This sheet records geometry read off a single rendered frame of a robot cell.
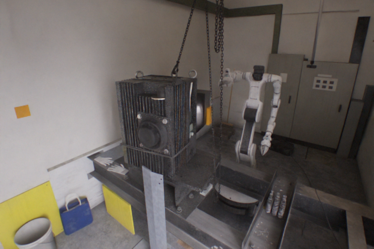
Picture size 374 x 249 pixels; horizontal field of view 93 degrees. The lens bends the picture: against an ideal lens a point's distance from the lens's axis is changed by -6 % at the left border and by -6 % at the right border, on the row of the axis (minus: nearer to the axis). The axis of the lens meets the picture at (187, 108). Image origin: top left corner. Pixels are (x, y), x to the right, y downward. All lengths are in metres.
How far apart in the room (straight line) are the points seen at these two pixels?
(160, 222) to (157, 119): 0.78
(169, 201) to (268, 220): 0.76
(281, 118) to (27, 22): 4.05
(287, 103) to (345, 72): 1.05
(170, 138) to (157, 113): 0.20
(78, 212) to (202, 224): 1.40
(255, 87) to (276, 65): 1.76
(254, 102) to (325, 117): 2.01
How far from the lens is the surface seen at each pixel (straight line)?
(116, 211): 2.44
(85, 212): 2.51
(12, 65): 2.01
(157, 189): 1.41
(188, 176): 1.55
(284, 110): 4.15
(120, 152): 2.44
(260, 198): 2.19
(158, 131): 1.33
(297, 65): 3.98
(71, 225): 2.55
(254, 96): 2.35
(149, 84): 1.43
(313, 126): 4.18
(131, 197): 2.15
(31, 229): 2.48
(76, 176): 2.47
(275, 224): 1.66
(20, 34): 2.09
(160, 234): 1.73
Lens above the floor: 1.85
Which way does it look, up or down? 18 degrees down
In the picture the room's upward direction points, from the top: straight up
